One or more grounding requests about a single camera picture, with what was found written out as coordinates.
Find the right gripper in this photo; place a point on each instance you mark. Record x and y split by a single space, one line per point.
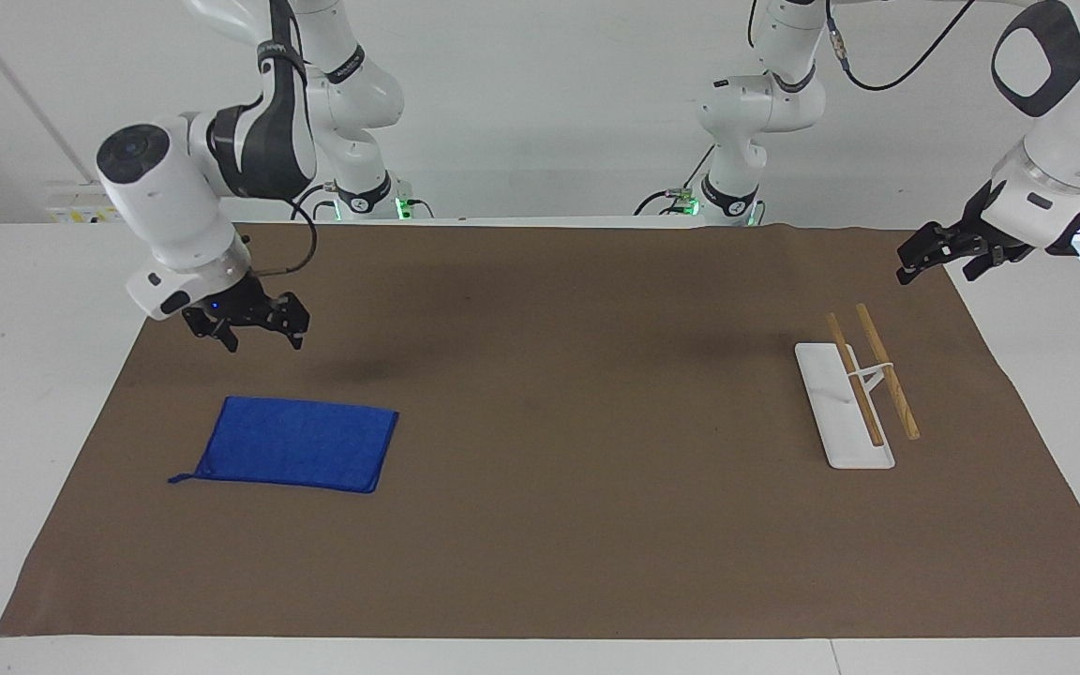
223 303

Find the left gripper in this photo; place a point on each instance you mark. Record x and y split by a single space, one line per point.
986 225

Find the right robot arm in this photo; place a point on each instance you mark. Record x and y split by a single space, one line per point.
165 202

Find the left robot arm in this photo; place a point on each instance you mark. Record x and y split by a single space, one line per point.
1065 141

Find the blue towel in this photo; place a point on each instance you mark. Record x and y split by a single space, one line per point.
298 444

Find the white rack with wooden rods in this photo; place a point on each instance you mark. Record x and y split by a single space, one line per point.
842 403

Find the white power strip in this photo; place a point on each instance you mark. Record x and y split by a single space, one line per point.
81 211

